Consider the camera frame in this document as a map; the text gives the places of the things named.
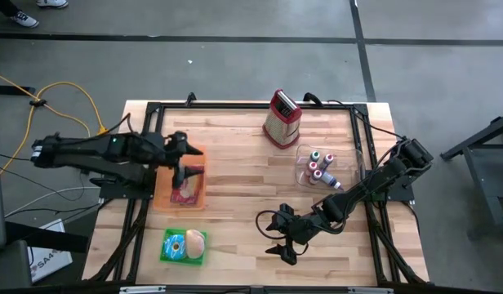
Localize red metal box grater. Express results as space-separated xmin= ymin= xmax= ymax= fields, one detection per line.
xmin=262 ymin=88 xmax=304 ymax=150

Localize black floor bar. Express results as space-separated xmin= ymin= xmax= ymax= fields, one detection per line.
xmin=0 ymin=84 xmax=36 ymax=96

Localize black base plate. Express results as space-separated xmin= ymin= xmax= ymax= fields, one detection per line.
xmin=89 ymin=167 xmax=155 ymax=201
xmin=359 ymin=171 xmax=424 ymax=203

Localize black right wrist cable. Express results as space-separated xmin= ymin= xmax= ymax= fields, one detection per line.
xmin=255 ymin=209 xmax=287 ymax=241

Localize white printed box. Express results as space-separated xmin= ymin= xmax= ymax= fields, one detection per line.
xmin=29 ymin=218 xmax=73 ymax=283

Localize silver edge bracket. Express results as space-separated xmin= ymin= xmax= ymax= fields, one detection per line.
xmin=347 ymin=287 xmax=394 ymax=294
xmin=118 ymin=285 xmax=167 ymax=294

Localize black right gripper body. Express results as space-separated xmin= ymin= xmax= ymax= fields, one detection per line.
xmin=283 ymin=210 xmax=320 ymax=246

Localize black floor cable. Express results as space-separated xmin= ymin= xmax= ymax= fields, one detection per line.
xmin=0 ymin=153 xmax=32 ymax=165

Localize red popcorn packet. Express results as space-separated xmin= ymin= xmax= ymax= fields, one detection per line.
xmin=169 ymin=164 xmax=206 ymax=207

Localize green plastic basket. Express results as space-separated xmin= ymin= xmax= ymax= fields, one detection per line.
xmin=159 ymin=227 xmax=208 ymax=266

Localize black metal stand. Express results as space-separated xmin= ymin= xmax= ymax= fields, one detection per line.
xmin=441 ymin=110 xmax=503 ymax=240

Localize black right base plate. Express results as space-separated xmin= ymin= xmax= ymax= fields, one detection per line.
xmin=359 ymin=171 xmax=424 ymax=203

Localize dark grey equipment case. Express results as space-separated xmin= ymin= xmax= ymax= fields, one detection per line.
xmin=0 ymin=134 xmax=32 ymax=294

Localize blue frosted toy donut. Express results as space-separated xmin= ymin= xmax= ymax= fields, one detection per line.
xmin=163 ymin=234 xmax=188 ymax=261

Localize white floor cable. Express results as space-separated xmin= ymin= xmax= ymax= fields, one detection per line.
xmin=4 ymin=185 xmax=102 ymax=220

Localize yellow extension cable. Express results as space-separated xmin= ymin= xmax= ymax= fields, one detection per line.
xmin=0 ymin=69 xmax=93 ymax=172
xmin=0 ymin=80 xmax=109 ymax=175

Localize purple food colouring bottle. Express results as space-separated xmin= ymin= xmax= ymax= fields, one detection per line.
xmin=323 ymin=171 xmax=345 ymax=192

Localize clear plastic bin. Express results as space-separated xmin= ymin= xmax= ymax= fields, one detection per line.
xmin=295 ymin=143 xmax=366 ymax=194

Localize black aluminium table frame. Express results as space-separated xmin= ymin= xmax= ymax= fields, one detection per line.
xmin=82 ymin=100 xmax=430 ymax=287

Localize orange plastic bin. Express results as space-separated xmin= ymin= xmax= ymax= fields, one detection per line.
xmin=152 ymin=145 xmax=207 ymax=212

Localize person's leg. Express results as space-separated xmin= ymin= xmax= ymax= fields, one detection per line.
xmin=0 ymin=0 xmax=18 ymax=18

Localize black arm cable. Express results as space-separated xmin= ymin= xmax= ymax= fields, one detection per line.
xmin=325 ymin=99 xmax=406 ymax=142
xmin=91 ymin=113 xmax=134 ymax=138

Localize black slanted beam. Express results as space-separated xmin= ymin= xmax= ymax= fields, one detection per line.
xmin=4 ymin=220 xmax=89 ymax=254

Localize pink seashell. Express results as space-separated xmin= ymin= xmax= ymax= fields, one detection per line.
xmin=184 ymin=229 xmax=207 ymax=260

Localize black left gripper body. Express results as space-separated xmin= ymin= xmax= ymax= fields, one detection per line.
xmin=152 ymin=134 xmax=188 ymax=167

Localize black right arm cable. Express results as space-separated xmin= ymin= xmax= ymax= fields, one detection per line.
xmin=325 ymin=99 xmax=406 ymax=142

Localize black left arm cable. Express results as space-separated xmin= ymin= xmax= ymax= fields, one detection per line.
xmin=91 ymin=113 xmax=134 ymax=138

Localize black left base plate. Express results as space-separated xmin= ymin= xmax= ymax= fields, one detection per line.
xmin=89 ymin=167 xmax=155 ymax=201

